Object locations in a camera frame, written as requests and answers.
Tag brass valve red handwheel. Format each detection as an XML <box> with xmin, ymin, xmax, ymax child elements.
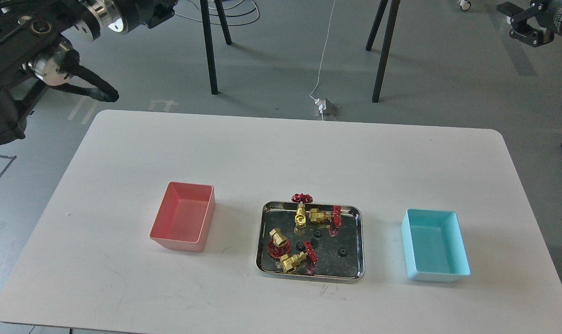
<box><xmin>268</xmin><ymin>227</ymin><xmax>290</xmax><ymax>260</ymax></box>
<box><xmin>279</xmin><ymin>241</ymin><xmax>319</xmax><ymax>273</ymax></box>
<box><xmin>291</xmin><ymin>193</ymin><xmax>313</xmax><ymax>231</ymax></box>
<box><xmin>308</xmin><ymin>206</ymin><xmax>343</xmax><ymax>228</ymax></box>

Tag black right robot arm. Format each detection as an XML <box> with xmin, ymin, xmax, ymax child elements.
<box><xmin>496</xmin><ymin>0</ymin><xmax>562</xmax><ymax>47</ymax></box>

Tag floor power socket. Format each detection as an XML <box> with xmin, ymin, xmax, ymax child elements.
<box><xmin>313</xmin><ymin>98</ymin><xmax>340</xmax><ymax>121</ymax></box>

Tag black floor cables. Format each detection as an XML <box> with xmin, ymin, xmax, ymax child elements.
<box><xmin>174</xmin><ymin>0</ymin><xmax>260</xmax><ymax>26</ymax></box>

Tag stainless steel tray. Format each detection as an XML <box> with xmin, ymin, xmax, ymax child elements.
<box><xmin>256</xmin><ymin>201</ymin><xmax>364</xmax><ymax>282</ymax></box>

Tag white caster wheel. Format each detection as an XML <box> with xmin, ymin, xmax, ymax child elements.
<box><xmin>457</xmin><ymin>0</ymin><xmax>472</xmax><ymax>11</ymax></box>

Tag pink plastic box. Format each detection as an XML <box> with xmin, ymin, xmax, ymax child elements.
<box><xmin>149</xmin><ymin>182</ymin><xmax>216</xmax><ymax>252</ymax></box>

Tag black table leg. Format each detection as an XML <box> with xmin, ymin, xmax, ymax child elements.
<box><xmin>199</xmin><ymin>0</ymin><xmax>219</xmax><ymax>95</ymax></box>
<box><xmin>364</xmin><ymin>0</ymin><xmax>388</xmax><ymax>51</ymax></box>
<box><xmin>214</xmin><ymin>0</ymin><xmax>233</xmax><ymax>45</ymax></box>
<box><xmin>371</xmin><ymin>0</ymin><xmax>400</xmax><ymax>103</ymax></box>

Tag white cable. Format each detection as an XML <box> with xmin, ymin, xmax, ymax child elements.
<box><xmin>309</xmin><ymin>0</ymin><xmax>336</xmax><ymax>122</ymax></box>

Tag light blue plastic box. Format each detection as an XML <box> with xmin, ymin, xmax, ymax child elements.
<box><xmin>401</xmin><ymin>208</ymin><xmax>471</xmax><ymax>283</ymax></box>

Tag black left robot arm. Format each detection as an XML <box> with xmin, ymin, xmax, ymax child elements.
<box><xmin>0</xmin><ymin>0</ymin><xmax>177</xmax><ymax>145</ymax></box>

